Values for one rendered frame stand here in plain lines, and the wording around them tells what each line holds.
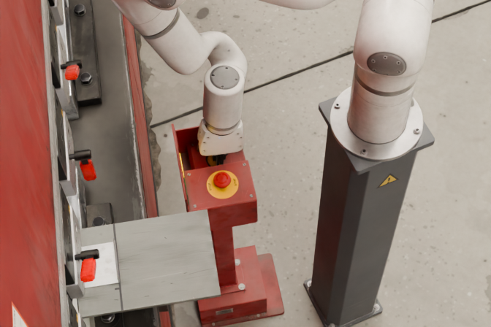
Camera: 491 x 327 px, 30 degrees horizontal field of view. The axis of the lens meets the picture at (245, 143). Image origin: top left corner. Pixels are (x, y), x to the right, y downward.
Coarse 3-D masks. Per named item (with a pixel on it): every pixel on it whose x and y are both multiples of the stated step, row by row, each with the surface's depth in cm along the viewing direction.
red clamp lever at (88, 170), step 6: (84, 150) 166; (90, 150) 167; (72, 156) 166; (78, 156) 166; (84, 156) 166; (90, 156) 166; (84, 162) 168; (90, 162) 169; (84, 168) 169; (90, 168) 170; (84, 174) 171; (90, 174) 172
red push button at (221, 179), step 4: (220, 172) 205; (224, 172) 205; (216, 176) 204; (220, 176) 204; (224, 176) 204; (228, 176) 204; (216, 180) 204; (220, 180) 204; (224, 180) 204; (228, 180) 204; (216, 184) 204; (220, 184) 203; (224, 184) 204; (228, 184) 204
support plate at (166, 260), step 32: (128, 224) 178; (160, 224) 178; (192, 224) 177; (128, 256) 174; (160, 256) 174; (192, 256) 174; (96, 288) 171; (128, 288) 171; (160, 288) 171; (192, 288) 171
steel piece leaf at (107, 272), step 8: (88, 248) 175; (96, 248) 175; (104, 248) 175; (112, 248) 175; (104, 256) 174; (112, 256) 174; (96, 264) 173; (104, 264) 173; (112, 264) 173; (96, 272) 173; (104, 272) 173; (112, 272) 172; (96, 280) 172; (104, 280) 172; (112, 280) 172
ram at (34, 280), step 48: (0, 0) 124; (0, 48) 119; (48, 48) 165; (0, 96) 114; (0, 144) 110; (48, 144) 148; (0, 192) 105; (48, 192) 140; (0, 240) 102; (48, 240) 134; (0, 288) 98; (48, 288) 127
